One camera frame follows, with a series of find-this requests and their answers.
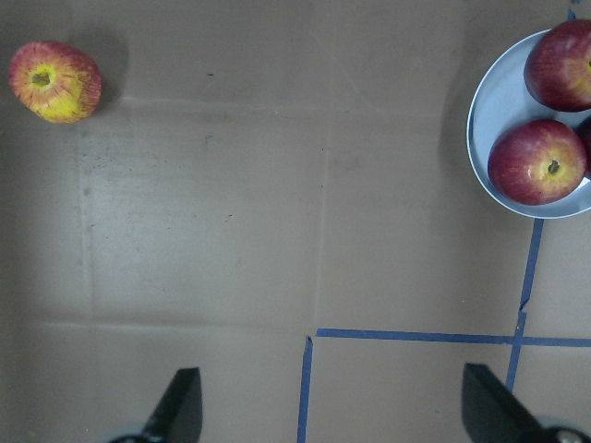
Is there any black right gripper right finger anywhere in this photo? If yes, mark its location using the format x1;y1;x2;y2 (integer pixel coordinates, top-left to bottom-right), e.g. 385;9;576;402
462;363;547;443

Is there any red apple on plate near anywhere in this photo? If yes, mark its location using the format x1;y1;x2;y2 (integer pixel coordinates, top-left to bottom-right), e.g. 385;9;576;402
488;119;587;206

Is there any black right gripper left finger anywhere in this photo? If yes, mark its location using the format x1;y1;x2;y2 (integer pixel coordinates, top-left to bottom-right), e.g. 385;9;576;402
140;367;203;443

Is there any red apple on plate side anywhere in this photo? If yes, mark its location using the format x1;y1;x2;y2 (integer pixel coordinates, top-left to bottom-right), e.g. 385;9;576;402
577;116;591;178

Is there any light blue plate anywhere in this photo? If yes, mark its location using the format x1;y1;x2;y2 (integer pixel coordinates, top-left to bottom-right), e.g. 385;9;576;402
466;30;590;219

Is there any red apple on plate far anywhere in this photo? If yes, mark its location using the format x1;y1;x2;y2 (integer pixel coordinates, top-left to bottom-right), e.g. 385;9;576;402
524;19;590;113

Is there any red yellow apple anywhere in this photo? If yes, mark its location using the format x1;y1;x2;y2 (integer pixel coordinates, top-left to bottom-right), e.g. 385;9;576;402
8;41;103;124

